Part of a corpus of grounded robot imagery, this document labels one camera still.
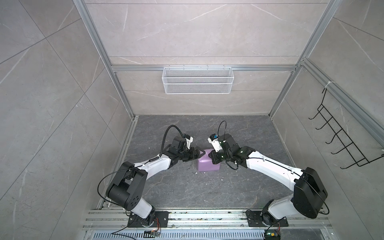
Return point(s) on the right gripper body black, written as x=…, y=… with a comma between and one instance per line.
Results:
x=220, y=156

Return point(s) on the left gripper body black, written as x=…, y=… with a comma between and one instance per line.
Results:
x=189, y=154

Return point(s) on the pink wrapping paper sheet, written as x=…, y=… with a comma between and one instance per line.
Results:
x=205, y=163

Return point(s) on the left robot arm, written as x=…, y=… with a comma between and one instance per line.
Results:
x=126, y=188

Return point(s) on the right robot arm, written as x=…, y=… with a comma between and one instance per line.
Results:
x=309, y=193

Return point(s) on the green connector board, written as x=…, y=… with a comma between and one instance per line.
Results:
x=271, y=235

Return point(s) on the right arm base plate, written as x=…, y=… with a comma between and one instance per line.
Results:
x=260, y=219

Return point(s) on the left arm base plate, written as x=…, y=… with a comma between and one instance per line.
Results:
x=154, y=219

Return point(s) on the white wire mesh basket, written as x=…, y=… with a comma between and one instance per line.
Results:
x=197, y=80

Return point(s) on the aluminium rail base frame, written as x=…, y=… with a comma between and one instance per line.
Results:
x=199, y=224

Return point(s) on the black wire hook rack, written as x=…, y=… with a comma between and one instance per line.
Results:
x=339, y=133

